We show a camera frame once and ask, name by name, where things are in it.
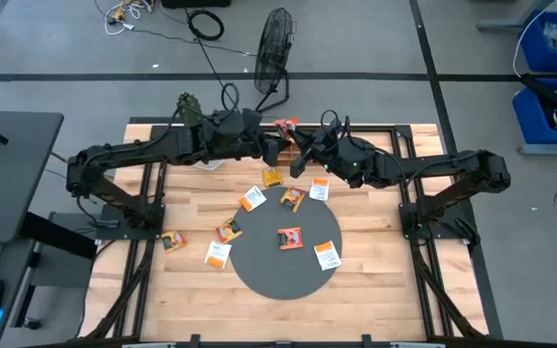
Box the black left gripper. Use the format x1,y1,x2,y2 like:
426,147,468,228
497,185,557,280
217,108,293,167

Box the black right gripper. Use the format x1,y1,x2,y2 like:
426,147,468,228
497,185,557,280
288,128,358,179

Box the red tea packet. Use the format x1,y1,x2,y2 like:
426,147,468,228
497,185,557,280
273,117,302,142
277,226,305,251

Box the yellow tea packet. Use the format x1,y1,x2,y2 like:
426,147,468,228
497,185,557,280
261,166,284,189

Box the white orange tea packet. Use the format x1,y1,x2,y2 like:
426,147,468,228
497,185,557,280
238,185,268,213
308,177,331,202
313,240,343,272
203,241,233,270

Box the orange black tea packet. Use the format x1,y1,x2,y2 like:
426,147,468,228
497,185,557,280
217,217,245,245
161,230,189,254
279,186,308,214

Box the green cactus in white pot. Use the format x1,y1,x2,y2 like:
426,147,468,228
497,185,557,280
176,91,210,128

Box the black floor fan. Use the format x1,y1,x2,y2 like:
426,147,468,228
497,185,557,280
252,6,298,116

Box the grey round mat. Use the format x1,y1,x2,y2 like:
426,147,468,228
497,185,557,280
228,186,343,301

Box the black computer box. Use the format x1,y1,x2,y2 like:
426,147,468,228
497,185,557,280
161,0,232,9

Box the blue plastic bin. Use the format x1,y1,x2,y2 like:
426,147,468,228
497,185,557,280
512,76,557,145
519,10,557,73

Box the grey metal stand foot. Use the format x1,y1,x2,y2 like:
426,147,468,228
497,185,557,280
476,0,557,33

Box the black desk crossbar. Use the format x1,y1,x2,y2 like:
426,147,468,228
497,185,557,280
16,211,99,261

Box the black diagonal bar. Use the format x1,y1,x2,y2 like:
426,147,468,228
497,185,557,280
519,72,557,126

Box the dark desk top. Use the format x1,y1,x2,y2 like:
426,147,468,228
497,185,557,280
0,106,65,243

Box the black table edge rail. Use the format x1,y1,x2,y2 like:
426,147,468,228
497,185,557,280
127,115,408,134

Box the long black floor cable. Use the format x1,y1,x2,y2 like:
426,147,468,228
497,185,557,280
193,37,241,112

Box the thin black floor cable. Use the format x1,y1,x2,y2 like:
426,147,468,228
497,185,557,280
128,26,259,58

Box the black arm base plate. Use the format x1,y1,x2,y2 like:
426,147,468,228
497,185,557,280
398,201,471,241
95,202,166,242

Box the coiled black cable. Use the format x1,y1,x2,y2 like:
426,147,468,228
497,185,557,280
186,8,226,42

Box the black cable clump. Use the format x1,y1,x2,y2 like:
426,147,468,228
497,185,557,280
452,217,483,255

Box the white yellow cable bundle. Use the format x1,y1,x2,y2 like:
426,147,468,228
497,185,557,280
93,0,157,37

